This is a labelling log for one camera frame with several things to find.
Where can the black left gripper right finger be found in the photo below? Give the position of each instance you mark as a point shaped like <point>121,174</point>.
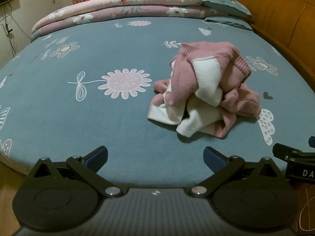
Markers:
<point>251,196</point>

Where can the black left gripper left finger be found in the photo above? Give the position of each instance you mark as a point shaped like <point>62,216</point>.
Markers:
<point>58,196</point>

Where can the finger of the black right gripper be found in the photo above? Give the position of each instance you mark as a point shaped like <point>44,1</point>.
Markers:
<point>286,153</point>

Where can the pink and white knit sweater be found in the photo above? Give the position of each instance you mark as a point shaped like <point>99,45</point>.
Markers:
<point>206,90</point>

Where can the blue floral bed sheet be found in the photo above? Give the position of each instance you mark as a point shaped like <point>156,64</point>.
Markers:
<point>90,85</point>

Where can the blue lower pillow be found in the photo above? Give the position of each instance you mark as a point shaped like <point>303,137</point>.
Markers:
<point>229,21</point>

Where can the blue pillow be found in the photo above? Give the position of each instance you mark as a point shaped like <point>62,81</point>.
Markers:
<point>231,7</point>
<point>229,21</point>

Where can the wooden headboard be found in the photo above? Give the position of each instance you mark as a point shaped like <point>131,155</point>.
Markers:
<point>289,26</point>

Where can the blue upper pillow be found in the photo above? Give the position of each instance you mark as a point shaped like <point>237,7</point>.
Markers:
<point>231,7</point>

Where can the pink floral folded quilt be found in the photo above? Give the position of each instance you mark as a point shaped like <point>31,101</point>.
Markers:
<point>94,5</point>

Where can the mauve floral folded quilt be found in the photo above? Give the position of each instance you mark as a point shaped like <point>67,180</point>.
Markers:
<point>136,11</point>

